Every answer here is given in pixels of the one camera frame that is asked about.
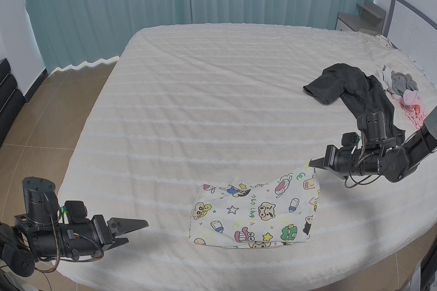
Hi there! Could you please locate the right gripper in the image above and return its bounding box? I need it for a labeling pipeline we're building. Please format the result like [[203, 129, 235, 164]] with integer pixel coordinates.
[[324, 145, 362, 178]]

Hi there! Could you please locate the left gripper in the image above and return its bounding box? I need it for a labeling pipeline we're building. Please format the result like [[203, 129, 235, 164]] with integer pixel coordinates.
[[53, 215, 149, 261]]

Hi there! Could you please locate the white printed pyjama top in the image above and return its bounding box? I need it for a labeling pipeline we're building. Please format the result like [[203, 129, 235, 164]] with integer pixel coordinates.
[[188, 165, 321, 249]]

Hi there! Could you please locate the black shirt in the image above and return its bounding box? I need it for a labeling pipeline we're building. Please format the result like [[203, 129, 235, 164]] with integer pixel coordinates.
[[303, 63, 407, 147]]

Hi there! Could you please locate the pink garment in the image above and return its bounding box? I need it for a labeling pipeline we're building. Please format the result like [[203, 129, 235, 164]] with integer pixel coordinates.
[[393, 90, 427, 130]]

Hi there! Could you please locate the white garment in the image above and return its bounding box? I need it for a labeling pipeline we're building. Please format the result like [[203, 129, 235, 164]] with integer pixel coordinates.
[[376, 65, 394, 90]]

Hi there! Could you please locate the grey garment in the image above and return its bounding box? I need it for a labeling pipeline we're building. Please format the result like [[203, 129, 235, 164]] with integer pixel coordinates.
[[389, 71, 419, 96]]

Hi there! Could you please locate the grey bedside table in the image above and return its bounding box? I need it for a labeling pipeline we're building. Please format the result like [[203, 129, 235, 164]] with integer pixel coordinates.
[[336, 0, 386, 36]]

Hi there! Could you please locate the bed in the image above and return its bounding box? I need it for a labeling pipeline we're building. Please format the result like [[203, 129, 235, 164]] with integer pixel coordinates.
[[56, 0, 437, 291]]

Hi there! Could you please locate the black padded seat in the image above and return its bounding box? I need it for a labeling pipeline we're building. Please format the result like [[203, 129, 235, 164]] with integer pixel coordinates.
[[0, 58, 24, 147]]

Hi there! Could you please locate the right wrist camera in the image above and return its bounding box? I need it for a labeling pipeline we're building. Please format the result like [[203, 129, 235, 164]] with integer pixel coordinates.
[[341, 133, 360, 149]]

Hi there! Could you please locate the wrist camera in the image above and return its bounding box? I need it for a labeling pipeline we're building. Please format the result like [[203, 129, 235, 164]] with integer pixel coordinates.
[[64, 201, 88, 224], [341, 133, 360, 149]]

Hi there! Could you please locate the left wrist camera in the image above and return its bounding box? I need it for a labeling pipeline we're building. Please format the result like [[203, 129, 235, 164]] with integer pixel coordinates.
[[64, 201, 88, 224]]

